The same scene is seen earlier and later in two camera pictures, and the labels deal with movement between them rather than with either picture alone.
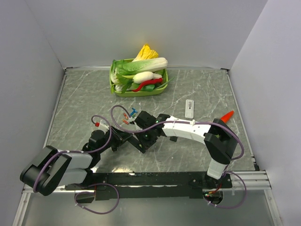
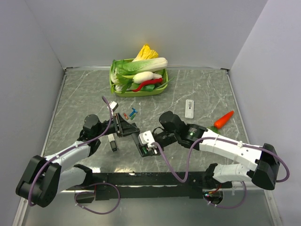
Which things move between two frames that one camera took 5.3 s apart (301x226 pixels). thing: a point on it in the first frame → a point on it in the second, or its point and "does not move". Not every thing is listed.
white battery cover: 189,106 does not move
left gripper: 119,135 → 124,127
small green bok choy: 118,68 does not move
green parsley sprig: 124,83 does not move
